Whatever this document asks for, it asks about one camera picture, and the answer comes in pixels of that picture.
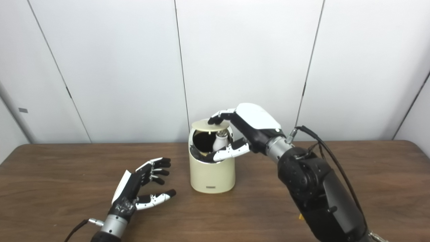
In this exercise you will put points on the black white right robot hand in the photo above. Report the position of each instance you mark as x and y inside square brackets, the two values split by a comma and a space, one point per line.
[257, 124]

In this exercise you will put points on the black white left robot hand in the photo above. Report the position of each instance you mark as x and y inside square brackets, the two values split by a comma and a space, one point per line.
[129, 191]

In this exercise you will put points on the small white plastic bottle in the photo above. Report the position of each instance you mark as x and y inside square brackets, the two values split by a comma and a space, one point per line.
[220, 141]

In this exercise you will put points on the cream round bin lid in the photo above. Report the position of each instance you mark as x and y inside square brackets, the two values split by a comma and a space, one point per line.
[206, 125]

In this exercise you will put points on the black bin liner bag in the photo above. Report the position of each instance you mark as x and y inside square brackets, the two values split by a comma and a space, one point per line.
[201, 141]

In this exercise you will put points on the cream lidded trash can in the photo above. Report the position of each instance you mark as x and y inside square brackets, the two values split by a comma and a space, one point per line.
[211, 176]

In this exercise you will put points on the small grey wall label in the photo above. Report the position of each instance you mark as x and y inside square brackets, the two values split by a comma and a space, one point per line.
[23, 110]

